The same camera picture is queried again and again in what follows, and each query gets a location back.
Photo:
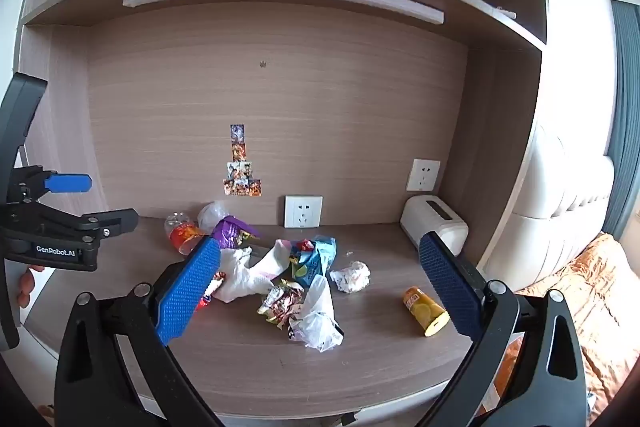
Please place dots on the orange snack packet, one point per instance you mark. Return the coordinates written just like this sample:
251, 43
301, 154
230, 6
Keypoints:
182, 237

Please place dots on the grey curtain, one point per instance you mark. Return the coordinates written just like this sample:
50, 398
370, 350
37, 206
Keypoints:
625, 107

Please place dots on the orange blanket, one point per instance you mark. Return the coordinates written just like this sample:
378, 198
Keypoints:
600, 307

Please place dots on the white pink plastic bag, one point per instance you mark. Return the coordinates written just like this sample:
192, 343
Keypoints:
245, 277

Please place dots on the group of cartoon stickers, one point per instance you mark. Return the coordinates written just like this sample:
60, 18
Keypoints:
240, 177

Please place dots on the white wall socket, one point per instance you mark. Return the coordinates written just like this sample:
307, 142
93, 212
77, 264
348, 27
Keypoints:
423, 175
302, 211

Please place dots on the gold green snack wrapper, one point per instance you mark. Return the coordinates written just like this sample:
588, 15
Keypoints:
280, 302

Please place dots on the cream ribbed desktop bin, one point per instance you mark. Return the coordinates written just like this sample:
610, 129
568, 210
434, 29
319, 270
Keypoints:
425, 219

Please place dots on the blue snack bag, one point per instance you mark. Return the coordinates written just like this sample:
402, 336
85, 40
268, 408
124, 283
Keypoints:
317, 259

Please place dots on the person's left hand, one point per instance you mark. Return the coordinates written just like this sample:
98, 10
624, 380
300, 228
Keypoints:
25, 289

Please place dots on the purple snack bag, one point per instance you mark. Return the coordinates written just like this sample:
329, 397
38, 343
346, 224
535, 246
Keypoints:
230, 232

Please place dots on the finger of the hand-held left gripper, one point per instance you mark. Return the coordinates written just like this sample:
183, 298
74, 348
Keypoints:
117, 219
67, 183

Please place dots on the yellow lemon print can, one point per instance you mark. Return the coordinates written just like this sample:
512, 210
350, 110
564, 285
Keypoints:
425, 309

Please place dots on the crumpled white tissue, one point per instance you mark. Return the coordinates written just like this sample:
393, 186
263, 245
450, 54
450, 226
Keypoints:
350, 277

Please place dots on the red snack wrapper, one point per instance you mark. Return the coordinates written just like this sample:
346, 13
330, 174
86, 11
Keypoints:
212, 292

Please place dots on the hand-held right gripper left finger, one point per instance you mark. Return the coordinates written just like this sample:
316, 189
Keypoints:
190, 292

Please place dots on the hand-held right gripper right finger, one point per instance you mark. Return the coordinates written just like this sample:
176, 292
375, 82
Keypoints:
447, 292

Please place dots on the white upholstered headboard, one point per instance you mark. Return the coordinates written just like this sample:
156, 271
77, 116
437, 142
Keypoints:
550, 207

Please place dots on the crumpled clear plastic bag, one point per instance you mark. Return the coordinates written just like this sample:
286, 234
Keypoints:
317, 317

